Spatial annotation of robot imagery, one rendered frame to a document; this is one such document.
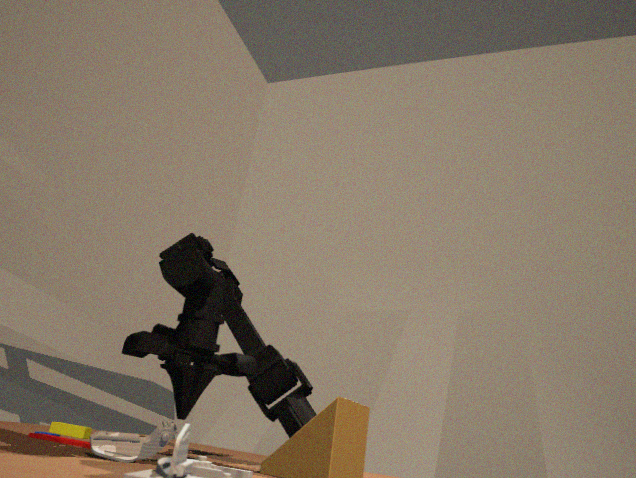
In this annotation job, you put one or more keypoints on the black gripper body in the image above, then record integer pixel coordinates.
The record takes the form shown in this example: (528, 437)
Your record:
(196, 342)

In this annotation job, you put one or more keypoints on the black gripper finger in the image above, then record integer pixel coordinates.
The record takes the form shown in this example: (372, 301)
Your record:
(202, 378)
(181, 376)

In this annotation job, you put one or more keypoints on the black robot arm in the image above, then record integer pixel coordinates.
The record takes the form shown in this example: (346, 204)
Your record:
(187, 267)

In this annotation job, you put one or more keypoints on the red curved bar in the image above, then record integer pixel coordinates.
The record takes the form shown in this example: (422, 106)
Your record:
(61, 440)

